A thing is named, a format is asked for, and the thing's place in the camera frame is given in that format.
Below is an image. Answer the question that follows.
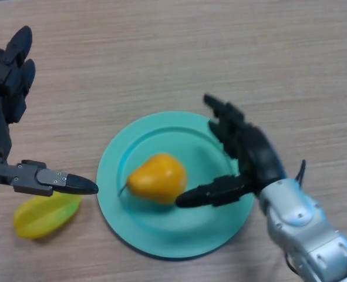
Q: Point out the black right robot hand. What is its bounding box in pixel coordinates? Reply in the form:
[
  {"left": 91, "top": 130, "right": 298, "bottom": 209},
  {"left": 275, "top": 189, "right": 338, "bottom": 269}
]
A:
[{"left": 175, "top": 93, "right": 288, "bottom": 209}]

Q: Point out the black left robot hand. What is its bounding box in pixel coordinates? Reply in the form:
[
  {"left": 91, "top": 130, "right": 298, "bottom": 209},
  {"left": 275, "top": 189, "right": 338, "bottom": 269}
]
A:
[{"left": 0, "top": 25, "right": 99, "bottom": 200}]

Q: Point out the yellow pear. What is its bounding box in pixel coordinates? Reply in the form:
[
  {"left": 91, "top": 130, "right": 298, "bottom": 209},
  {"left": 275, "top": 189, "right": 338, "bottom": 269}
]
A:
[{"left": 117, "top": 153, "right": 188, "bottom": 206}]

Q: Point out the green round plate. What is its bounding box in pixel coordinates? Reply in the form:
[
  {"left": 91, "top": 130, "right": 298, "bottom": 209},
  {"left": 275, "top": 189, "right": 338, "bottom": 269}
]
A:
[{"left": 96, "top": 110, "right": 255, "bottom": 259}]

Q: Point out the yellow starfruit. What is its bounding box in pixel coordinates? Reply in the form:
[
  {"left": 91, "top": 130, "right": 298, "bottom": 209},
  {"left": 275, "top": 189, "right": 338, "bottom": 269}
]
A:
[{"left": 13, "top": 192, "right": 82, "bottom": 240}]

